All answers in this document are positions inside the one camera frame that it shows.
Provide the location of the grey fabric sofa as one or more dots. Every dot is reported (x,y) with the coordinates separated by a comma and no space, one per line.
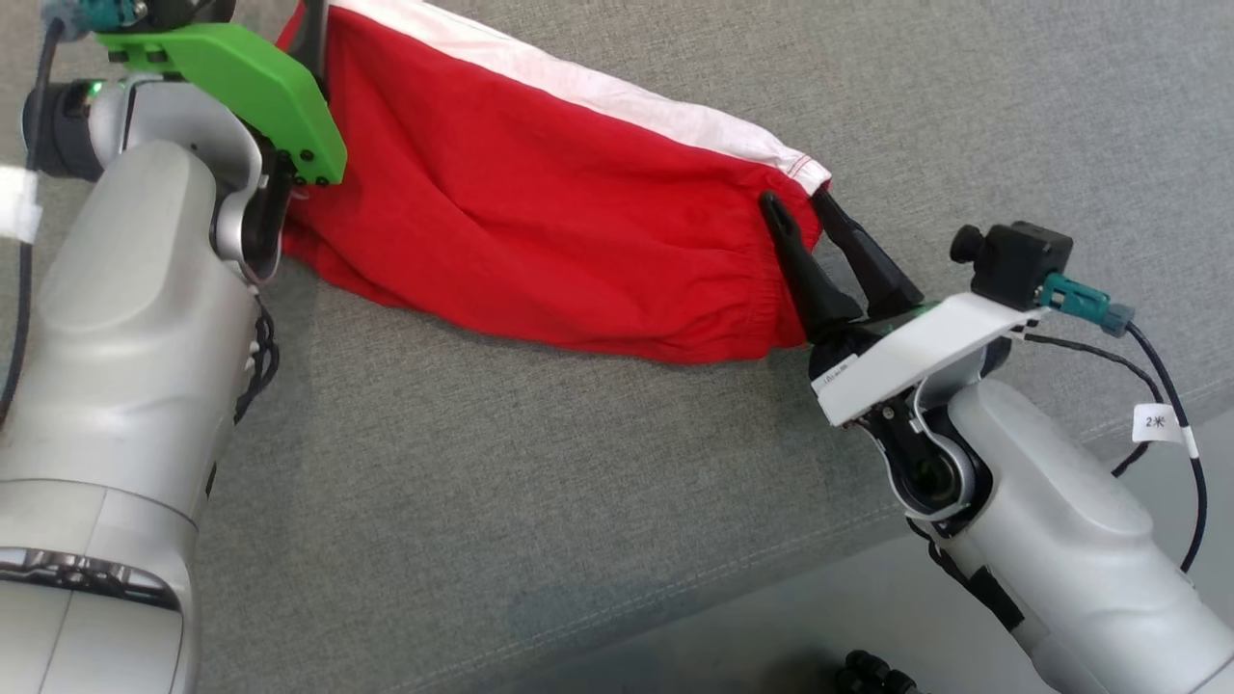
(578,482)

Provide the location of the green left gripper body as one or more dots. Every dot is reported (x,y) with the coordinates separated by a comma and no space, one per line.
(251,87)

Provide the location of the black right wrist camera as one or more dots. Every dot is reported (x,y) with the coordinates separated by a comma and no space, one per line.
(1022,260)

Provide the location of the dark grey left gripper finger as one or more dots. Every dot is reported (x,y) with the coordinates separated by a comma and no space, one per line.
(314,39)

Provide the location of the red shorts with white stripe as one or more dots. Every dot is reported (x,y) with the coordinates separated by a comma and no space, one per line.
(540,202)

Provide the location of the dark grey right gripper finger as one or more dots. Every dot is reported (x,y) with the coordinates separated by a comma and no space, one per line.
(872,275)
(810,284)

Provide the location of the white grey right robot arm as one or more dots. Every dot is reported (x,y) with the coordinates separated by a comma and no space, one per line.
(1060,540)

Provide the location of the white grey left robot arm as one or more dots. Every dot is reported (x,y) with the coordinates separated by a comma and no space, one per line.
(125,386)

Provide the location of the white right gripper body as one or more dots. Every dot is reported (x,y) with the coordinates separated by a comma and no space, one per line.
(916,357)

